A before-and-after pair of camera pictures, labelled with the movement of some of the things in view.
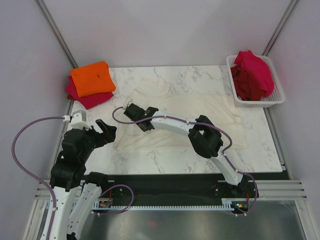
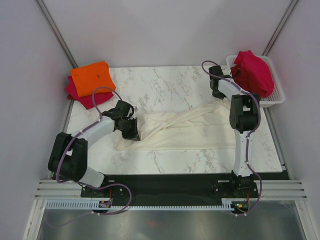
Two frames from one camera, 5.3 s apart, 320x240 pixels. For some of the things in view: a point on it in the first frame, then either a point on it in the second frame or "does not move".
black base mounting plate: [177, 187] does not move
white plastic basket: [276, 96] does not move
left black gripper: [109, 131] to [133, 135]
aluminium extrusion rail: [280, 190] does not move
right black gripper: [145, 130] to [221, 96]
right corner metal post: [280, 27] does not move
